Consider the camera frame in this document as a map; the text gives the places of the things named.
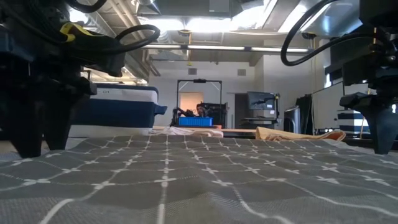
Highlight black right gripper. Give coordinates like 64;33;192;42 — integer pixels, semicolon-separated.
338;30;398;156

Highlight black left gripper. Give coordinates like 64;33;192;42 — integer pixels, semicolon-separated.
0;57;98;159

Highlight orange towel with white grid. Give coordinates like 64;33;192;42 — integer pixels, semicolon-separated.
255;126;347;142

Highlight grey plaid towel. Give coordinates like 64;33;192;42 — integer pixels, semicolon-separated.
0;133;398;224

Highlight navy white striped bin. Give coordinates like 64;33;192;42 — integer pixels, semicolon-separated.
336;108;371;135

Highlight white partition panel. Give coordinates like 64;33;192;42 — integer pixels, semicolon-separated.
312;81;345;132

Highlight black tall panel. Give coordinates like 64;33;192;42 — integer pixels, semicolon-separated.
295;94;314;135

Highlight navy fabric storage bin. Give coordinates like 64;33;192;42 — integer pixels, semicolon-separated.
68;82;168;138

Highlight distant black robot arms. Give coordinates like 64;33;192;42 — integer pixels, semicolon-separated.
172;106;200;121

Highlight blue plastic tote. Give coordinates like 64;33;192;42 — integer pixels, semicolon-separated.
178;116;215;127

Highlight person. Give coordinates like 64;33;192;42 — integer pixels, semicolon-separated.
196;103;213;118

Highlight black computer monitor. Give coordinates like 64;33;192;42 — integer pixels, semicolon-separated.
201;102;228;128

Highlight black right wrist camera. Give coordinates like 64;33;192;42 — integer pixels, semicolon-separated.
341;59;371;87

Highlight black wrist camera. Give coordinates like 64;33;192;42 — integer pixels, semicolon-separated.
74;32;126;78
341;59;371;87

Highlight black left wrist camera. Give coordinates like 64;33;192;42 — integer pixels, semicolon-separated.
74;32;126;78

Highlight dark wall monitor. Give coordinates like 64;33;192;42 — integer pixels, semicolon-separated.
247;91;277;111

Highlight black metal gantry frame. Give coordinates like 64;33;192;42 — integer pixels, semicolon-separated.
176;78;223;127

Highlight linear ceiling light rail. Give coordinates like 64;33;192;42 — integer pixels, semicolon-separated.
141;43;315;54

